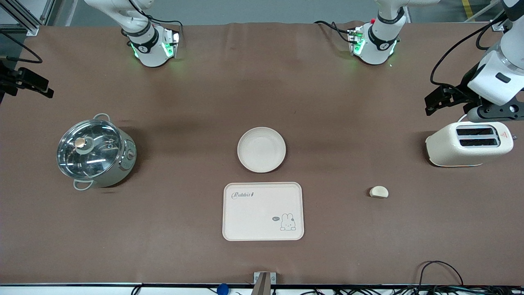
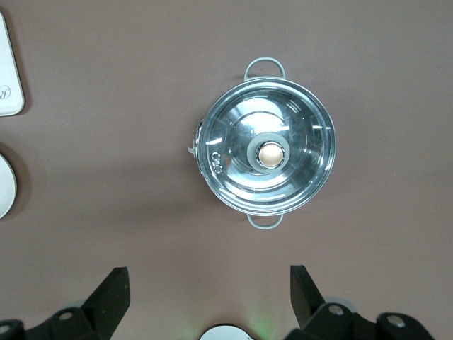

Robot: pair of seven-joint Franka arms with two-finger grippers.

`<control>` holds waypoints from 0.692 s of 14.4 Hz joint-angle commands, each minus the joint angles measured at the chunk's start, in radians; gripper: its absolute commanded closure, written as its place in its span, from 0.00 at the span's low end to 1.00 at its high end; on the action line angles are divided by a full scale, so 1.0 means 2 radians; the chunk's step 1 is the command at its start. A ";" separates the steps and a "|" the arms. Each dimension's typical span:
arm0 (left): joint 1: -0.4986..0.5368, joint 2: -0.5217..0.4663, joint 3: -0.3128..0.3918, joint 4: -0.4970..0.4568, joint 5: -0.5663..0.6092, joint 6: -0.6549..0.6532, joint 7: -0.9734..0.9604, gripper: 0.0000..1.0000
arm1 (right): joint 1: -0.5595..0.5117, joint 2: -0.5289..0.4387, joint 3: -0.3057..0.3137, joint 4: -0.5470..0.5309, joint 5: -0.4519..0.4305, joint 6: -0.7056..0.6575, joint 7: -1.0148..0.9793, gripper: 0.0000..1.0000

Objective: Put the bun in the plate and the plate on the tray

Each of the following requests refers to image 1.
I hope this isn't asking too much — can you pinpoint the round cream plate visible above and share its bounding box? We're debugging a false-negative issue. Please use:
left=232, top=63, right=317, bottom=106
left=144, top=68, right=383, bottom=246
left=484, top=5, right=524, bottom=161
left=237, top=127, right=287, bottom=174

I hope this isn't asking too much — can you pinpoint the cream rabbit print tray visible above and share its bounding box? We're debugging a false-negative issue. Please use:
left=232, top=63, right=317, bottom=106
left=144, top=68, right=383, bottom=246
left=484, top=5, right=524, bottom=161
left=222, top=182, right=305, bottom=242

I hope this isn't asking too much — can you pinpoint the cream two-slot toaster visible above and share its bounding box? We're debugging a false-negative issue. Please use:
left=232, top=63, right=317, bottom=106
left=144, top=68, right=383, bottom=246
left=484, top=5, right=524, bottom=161
left=425, top=121, right=515, bottom=168

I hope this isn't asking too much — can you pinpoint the glass pot lid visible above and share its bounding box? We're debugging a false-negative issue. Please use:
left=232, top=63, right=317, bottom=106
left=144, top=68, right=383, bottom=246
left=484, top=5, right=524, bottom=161
left=56, top=119, right=124, bottom=181

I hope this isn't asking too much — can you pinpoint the brown table mat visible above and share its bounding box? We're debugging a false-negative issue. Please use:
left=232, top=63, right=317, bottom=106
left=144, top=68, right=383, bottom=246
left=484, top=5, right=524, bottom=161
left=0, top=20, right=524, bottom=286

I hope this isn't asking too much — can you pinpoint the steel electric cooking pot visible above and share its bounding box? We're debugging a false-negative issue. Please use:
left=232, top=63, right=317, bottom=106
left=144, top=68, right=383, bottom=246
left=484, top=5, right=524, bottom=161
left=56, top=113, right=137, bottom=191

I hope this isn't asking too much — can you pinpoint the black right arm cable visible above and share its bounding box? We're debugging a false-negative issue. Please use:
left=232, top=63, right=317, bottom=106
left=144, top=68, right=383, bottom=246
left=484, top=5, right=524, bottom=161
left=0, top=32, right=43, bottom=65

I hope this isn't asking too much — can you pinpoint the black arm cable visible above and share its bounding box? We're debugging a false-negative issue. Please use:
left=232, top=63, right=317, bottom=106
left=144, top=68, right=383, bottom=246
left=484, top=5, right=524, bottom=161
left=429, top=10, right=510, bottom=97
left=0, top=32, right=43, bottom=65

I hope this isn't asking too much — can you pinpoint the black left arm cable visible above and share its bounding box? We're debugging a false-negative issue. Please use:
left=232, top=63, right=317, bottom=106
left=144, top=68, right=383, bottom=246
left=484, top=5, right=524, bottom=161
left=429, top=10, right=510, bottom=97

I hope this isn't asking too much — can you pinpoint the aluminium frame profile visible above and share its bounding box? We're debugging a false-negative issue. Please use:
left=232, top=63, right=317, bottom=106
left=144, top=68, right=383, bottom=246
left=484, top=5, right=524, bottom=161
left=0, top=0, right=56, bottom=37
left=489, top=0, right=512, bottom=32

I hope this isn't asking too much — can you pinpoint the black left base cable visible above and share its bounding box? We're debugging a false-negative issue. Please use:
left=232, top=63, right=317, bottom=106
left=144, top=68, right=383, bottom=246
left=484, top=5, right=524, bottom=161
left=314, top=20, right=353, bottom=44

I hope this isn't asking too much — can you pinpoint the black base cable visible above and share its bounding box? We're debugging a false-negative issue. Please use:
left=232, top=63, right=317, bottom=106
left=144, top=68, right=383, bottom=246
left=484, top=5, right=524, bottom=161
left=314, top=20, right=353, bottom=44
left=141, top=14, right=184, bottom=41

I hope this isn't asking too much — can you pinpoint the black right base cable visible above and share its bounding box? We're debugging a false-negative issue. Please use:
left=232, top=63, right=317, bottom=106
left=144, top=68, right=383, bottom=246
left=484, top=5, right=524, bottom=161
left=141, top=14, right=184, bottom=41

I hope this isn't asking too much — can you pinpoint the black looped floor cable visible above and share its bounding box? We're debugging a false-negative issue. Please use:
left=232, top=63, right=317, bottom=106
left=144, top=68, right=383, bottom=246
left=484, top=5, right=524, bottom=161
left=418, top=260, right=465, bottom=287

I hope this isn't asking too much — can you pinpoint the black cable bundle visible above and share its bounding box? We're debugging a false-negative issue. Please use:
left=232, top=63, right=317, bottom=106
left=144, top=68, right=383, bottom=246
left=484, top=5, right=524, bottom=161
left=301, top=285, right=524, bottom=295

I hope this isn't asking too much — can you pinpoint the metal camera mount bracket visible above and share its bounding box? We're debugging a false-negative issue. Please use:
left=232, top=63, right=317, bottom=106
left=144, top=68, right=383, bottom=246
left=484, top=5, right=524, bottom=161
left=253, top=271, right=277, bottom=295

